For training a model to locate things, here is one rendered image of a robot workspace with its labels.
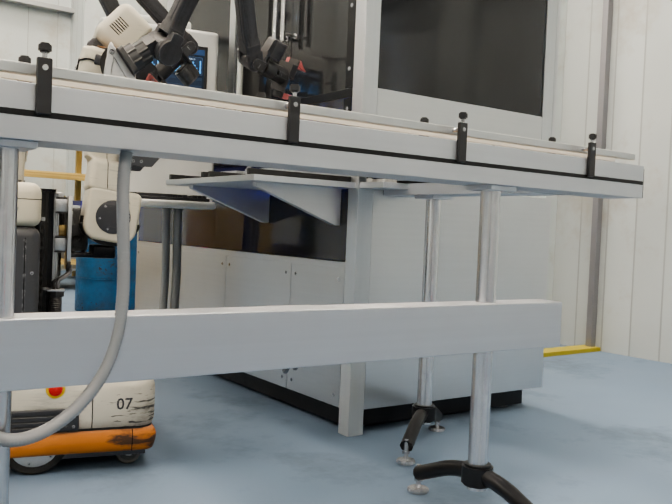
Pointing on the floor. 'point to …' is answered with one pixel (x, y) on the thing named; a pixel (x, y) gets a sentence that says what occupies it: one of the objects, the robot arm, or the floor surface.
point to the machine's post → (359, 210)
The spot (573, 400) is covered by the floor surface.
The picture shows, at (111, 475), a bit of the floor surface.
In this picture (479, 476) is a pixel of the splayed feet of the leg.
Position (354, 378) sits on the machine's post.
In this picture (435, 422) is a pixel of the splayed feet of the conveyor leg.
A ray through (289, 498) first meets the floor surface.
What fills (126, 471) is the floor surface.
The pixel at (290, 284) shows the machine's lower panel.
